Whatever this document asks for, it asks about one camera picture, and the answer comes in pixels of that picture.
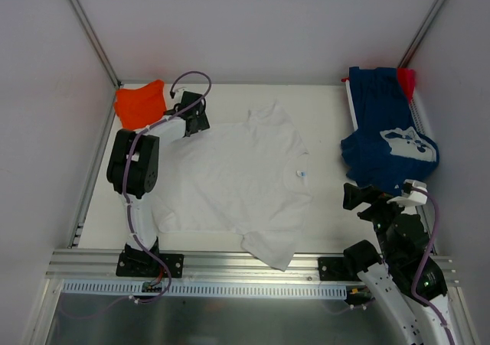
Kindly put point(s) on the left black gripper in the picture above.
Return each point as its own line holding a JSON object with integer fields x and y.
{"x": 197, "y": 119}

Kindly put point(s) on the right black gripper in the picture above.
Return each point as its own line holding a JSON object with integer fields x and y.
{"x": 369, "y": 202}

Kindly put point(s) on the orange t shirt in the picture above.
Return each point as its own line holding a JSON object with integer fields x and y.
{"x": 140, "y": 107}

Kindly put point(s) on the white t shirt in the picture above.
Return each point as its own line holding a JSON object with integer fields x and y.
{"x": 246, "y": 178}

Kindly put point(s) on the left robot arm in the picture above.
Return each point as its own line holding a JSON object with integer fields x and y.
{"x": 134, "y": 161}

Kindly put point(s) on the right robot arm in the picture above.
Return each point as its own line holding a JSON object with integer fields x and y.
{"x": 399, "y": 272}

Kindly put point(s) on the blue printed t shirt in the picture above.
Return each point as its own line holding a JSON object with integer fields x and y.
{"x": 386, "y": 149}

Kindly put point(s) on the white perforated basket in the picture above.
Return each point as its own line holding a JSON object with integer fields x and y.
{"x": 416, "y": 106}

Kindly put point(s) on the red t shirt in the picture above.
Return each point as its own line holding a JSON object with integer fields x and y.
{"x": 407, "y": 79}

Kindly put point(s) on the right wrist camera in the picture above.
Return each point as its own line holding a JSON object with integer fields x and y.
{"x": 413, "y": 194}

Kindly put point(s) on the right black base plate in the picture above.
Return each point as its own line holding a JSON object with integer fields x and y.
{"x": 333, "y": 269}

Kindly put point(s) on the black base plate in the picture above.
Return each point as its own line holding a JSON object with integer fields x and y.
{"x": 333, "y": 269}
{"x": 138, "y": 264}

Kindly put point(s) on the aluminium mounting rail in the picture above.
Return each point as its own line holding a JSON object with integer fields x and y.
{"x": 229, "y": 267}

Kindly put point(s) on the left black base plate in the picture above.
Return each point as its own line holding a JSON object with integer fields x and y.
{"x": 138, "y": 264}

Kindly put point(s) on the white slotted cable duct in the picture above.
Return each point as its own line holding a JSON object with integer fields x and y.
{"x": 206, "y": 290}

